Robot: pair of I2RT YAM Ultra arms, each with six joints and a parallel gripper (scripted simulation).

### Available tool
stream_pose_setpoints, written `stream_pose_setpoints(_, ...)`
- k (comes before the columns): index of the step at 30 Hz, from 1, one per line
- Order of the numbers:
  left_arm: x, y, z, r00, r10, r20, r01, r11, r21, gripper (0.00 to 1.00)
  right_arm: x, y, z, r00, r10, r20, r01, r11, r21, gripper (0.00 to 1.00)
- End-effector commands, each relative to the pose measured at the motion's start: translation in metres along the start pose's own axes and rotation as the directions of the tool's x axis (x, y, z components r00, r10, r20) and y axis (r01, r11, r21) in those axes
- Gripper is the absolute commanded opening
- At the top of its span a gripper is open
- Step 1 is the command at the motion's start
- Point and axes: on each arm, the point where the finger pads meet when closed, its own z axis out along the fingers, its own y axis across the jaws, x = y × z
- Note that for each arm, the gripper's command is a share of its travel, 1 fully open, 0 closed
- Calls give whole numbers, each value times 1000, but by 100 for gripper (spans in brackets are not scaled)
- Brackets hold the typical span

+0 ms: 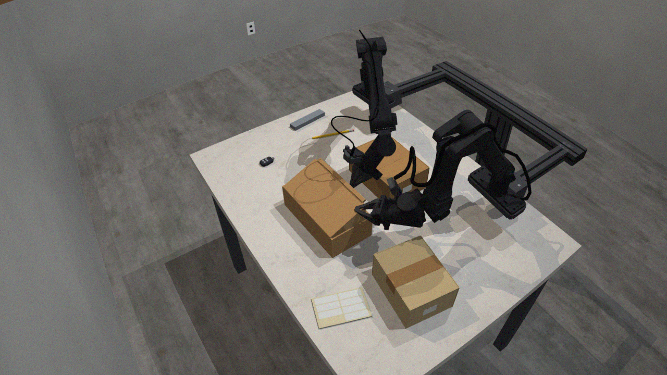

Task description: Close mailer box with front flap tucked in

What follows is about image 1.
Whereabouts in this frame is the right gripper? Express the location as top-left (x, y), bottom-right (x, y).
top-left (350, 145), bottom-right (384, 188)

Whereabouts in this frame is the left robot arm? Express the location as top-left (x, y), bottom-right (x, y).
top-left (397, 110), bottom-right (526, 228)

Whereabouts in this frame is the black key fob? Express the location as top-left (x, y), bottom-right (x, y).
top-left (260, 157), bottom-right (274, 167)

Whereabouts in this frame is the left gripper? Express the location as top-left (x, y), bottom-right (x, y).
top-left (354, 179), bottom-right (403, 230)

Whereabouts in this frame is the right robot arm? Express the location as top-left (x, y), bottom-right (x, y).
top-left (343, 36), bottom-right (398, 164)

